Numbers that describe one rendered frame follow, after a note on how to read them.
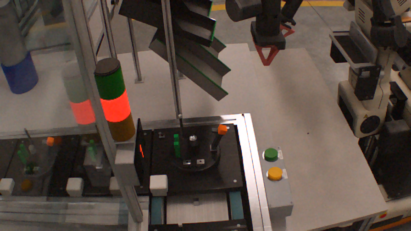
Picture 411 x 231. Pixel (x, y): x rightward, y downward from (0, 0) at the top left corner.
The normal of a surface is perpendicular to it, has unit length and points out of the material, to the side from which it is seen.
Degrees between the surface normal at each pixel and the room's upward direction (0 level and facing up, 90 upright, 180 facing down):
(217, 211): 0
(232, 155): 0
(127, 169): 90
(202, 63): 45
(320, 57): 0
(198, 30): 25
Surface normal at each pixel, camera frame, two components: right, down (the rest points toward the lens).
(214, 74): 0.66, -0.49
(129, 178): 0.06, 0.67
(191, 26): 0.37, -0.65
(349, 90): -0.19, -0.72
